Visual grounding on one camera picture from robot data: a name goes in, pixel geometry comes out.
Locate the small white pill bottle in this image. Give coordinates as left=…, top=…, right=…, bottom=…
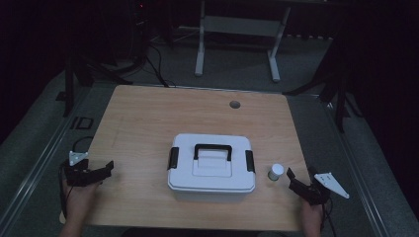
left=267, top=163, right=285, bottom=182

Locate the white lid with black handle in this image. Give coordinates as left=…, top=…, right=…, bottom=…
left=167, top=132, right=257, bottom=194

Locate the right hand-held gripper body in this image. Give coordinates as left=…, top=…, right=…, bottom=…
left=297, top=172, right=351, bottom=206

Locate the black tripod stand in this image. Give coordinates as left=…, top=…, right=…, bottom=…
left=61, top=45, right=134, bottom=119
left=282, top=33, right=364, bottom=133

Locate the person's dark clothing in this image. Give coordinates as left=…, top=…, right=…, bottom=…
left=121, top=226, right=281, bottom=237

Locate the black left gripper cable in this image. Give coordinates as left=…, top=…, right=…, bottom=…
left=58, top=135, right=96, bottom=220

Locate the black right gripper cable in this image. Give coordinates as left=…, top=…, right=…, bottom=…
left=319, top=197, right=338, bottom=237

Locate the person's right hand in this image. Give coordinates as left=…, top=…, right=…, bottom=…
left=298, top=198, right=325, bottom=229

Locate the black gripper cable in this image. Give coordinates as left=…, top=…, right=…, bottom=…
left=319, top=197, right=338, bottom=237
left=58, top=135, right=96, bottom=220

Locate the black floor cable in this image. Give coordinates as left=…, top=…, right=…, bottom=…
left=143, top=42, right=178, bottom=89

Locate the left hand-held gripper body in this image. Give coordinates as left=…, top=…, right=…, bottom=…
left=62, top=150, right=104, bottom=189

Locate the white metal desk frame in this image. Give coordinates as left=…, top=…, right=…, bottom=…
left=194, top=0, right=293, bottom=83

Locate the metal floor rail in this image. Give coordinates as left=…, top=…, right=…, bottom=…
left=324, top=98, right=393, bottom=237
left=0, top=86, right=91, bottom=228

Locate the person's left hand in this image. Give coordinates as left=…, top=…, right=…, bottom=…
left=60, top=179, right=102, bottom=225

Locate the white plastic storage box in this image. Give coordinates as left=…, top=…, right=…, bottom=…
left=169, top=187, right=255, bottom=202

